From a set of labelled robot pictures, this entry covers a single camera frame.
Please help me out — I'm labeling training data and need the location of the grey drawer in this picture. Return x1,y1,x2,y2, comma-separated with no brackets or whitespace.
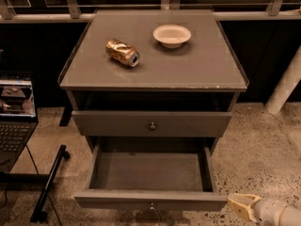
72,111,231,137
74,143,227,212

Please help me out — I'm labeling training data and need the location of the open black laptop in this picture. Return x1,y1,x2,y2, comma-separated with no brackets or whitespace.
0,72,38,172

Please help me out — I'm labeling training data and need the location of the crushed gold soda can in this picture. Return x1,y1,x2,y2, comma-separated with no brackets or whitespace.
105,39,139,68

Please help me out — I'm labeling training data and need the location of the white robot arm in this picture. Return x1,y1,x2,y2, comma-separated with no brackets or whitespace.
227,193,301,226

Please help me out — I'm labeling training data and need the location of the black table leg frame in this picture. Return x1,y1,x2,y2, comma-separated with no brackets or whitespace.
0,144,70,222

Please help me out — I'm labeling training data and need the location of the metal window railing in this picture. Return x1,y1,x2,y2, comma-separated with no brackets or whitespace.
0,0,301,21

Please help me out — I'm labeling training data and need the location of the grey drawer cabinet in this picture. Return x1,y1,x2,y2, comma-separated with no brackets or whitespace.
57,8,250,157

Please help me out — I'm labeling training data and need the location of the white paper bowl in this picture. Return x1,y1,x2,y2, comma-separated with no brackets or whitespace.
152,24,191,49

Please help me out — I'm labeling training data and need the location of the white pillar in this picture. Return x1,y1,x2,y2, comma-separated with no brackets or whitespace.
265,45,301,115

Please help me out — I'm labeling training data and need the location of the grey top drawer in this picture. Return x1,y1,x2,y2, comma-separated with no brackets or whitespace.
72,111,231,137

